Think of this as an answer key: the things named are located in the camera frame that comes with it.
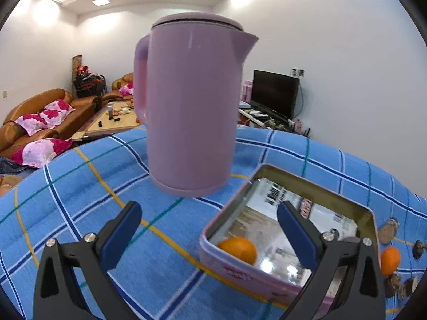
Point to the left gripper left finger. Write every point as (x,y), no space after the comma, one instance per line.
(57,293)

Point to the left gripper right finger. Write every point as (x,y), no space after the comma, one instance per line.
(359,295)

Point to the orange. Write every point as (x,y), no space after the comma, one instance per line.
(241,248)
(390,260)

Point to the round tea cake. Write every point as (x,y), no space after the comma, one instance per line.
(388,231)

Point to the dark dried fruit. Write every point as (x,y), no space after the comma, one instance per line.
(392,285)

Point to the newspaper lining in tin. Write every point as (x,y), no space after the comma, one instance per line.
(257,222)

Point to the pink metal tin box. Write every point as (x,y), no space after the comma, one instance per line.
(254,280)

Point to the blue plaid tablecloth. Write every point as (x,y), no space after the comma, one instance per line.
(158,273)

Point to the pink floral cushion front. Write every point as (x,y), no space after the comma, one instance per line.
(41,152)

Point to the pink floral cushion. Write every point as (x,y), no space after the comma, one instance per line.
(41,152)
(51,116)

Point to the white tv stand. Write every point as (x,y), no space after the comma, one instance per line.
(248,116)

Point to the black television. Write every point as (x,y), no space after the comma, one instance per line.
(274,93)

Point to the brown leather sofa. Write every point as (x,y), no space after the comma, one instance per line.
(14,137)

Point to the pink floral cushion middle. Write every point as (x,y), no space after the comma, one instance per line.
(51,116)

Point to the wooden coffee table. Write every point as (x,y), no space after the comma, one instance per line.
(115,117)

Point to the brown leather armchair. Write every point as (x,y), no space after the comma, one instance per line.
(115,94)

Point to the pink electric kettle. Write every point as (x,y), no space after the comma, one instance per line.
(187,80)

